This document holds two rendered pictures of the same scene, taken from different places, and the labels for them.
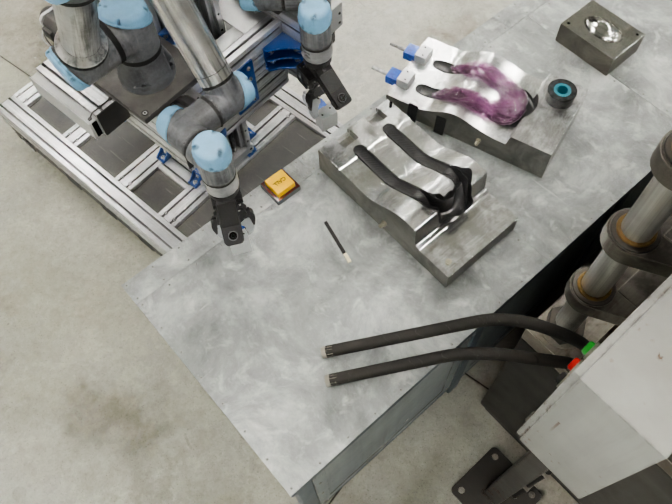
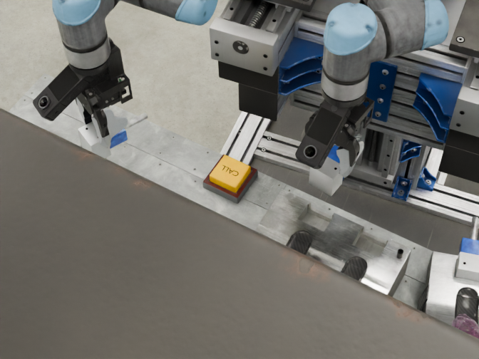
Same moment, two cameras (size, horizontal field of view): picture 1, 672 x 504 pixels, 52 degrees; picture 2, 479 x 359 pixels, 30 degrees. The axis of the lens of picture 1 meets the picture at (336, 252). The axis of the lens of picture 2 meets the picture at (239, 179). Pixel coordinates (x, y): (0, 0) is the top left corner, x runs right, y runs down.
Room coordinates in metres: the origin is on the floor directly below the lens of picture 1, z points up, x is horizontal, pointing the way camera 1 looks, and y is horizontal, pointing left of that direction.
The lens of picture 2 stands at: (0.71, -0.82, 2.25)
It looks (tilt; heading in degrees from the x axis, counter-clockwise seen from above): 55 degrees down; 70
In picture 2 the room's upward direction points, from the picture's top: 1 degrees counter-clockwise
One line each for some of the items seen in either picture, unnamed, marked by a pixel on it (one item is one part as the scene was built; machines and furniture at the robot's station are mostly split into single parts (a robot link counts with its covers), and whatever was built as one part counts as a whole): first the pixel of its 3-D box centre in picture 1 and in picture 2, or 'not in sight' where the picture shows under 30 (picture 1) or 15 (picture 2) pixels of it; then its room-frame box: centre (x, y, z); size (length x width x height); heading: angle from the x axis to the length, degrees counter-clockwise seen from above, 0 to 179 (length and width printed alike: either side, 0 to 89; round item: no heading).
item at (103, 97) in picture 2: (226, 196); (98, 77); (0.84, 0.24, 1.09); 0.09 x 0.08 x 0.12; 14
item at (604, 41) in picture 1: (599, 37); not in sight; (1.50, -0.84, 0.84); 0.20 x 0.15 x 0.07; 38
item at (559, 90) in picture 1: (560, 94); not in sight; (1.22, -0.64, 0.93); 0.08 x 0.08 x 0.04
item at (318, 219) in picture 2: (346, 141); (316, 221); (1.14, -0.05, 0.87); 0.05 x 0.05 x 0.04; 38
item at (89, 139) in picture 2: (235, 225); (116, 130); (0.85, 0.25, 0.93); 0.13 x 0.05 x 0.05; 14
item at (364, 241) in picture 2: (375, 120); (369, 246); (1.20, -0.13, 0.87); 0.05 x 0.05 x 0.04; 38
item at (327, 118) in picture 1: (316, 106); (341, 157); (1.22, 0.03, 0.93); 0.13 x 0.05 x 0.05; 32
